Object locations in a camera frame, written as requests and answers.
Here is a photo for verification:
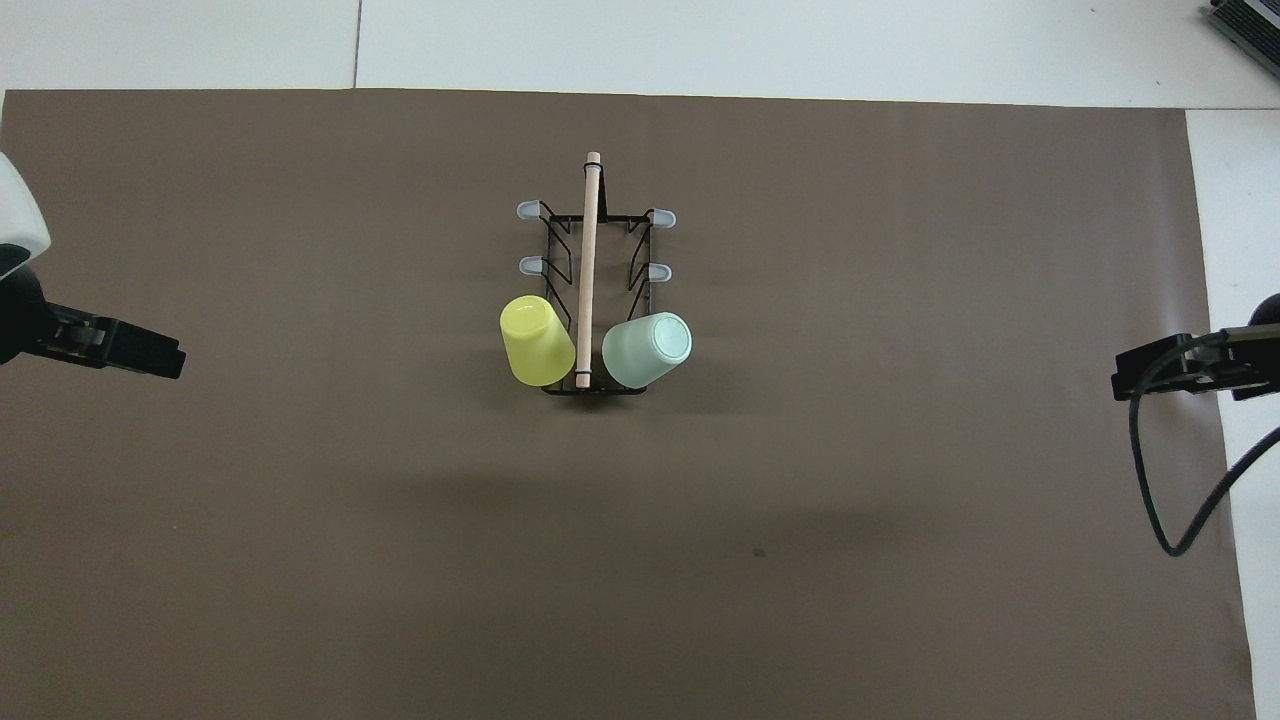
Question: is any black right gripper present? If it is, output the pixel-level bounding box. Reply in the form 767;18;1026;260
1112;324;1280;403

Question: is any black ribbed device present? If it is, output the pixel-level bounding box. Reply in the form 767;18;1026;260
1205;0;1280;53

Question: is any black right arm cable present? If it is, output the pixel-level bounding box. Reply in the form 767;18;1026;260
1127;334;1280;558

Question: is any yellow plastic cup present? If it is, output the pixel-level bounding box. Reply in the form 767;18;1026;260
499;295;578;388

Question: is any black wire cup rack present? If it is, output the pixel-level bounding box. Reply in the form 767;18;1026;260
516;151;678;397

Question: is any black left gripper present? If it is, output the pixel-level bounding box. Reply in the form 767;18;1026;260
0;265;187;380

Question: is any brown paper table mat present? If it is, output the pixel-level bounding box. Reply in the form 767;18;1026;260
0;88;1259;720

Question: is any pale green plastic cup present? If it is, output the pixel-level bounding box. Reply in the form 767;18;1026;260
601;312;694;390

